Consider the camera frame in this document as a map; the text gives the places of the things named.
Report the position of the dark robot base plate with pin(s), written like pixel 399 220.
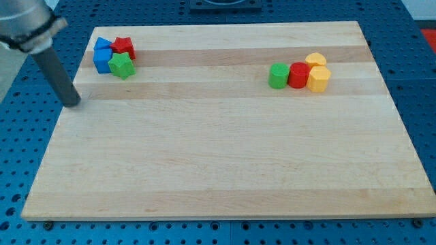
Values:
pixel 223 5

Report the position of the green cylinder block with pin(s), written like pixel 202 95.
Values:
pixel 278 75

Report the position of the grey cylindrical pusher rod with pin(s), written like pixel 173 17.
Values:
pixel 57 77

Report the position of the blue triangle block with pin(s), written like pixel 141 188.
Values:
pixel 102 43

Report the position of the green star block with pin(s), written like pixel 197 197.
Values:
pixel 121 65

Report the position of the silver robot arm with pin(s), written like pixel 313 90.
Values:
pixel 29 27

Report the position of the blue cube block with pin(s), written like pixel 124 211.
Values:
pixel 100 60

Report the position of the yellow half-round block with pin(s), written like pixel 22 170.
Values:
pixel 315 59

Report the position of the red cylinder block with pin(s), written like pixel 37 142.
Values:
pixel 298 75

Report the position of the red star block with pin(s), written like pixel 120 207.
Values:
pixel 122 45

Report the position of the wooden board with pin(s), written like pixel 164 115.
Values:
pixel 198 134

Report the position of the yellow hexagon block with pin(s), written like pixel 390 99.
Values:
pixel 318 79

